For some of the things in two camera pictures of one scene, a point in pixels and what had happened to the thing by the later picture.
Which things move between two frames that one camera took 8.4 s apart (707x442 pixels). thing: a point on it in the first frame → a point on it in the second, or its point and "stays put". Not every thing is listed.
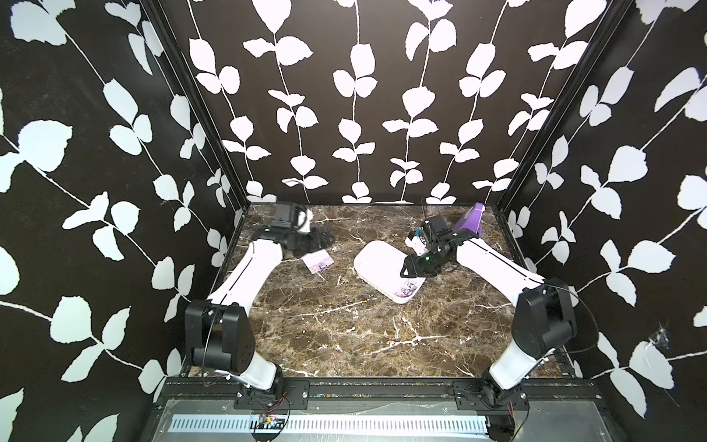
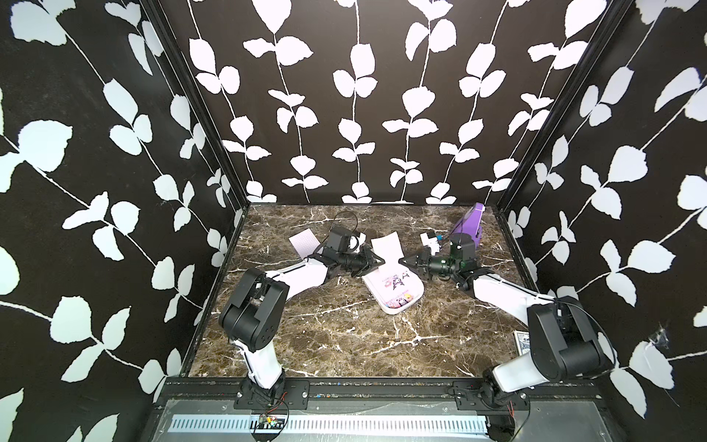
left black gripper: x=316 y=244 → x=367 y=263
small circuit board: x=270 y=422 stays put
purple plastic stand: x=472 y=220 stays put
